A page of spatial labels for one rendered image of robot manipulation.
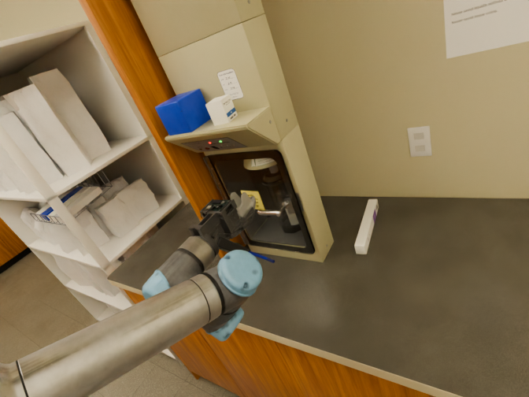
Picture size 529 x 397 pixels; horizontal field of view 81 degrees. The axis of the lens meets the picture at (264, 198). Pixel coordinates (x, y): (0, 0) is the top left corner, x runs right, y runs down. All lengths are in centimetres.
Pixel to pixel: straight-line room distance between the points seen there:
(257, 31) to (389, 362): 86
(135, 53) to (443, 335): 111
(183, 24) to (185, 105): 20
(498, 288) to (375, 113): 66
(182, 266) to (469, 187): 104
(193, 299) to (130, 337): 9
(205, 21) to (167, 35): 15
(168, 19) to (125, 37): 16
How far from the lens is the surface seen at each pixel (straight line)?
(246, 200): 79
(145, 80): 106
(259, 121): 80
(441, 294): 100
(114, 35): 105
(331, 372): 110
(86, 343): 46
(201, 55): 92
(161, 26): 99
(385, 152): 129
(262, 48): 87
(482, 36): 113
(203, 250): 67
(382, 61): 117
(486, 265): 107
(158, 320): 47
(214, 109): 85
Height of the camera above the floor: 171
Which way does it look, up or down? 28 degrees down
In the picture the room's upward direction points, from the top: 22 degrees counter-clockwise
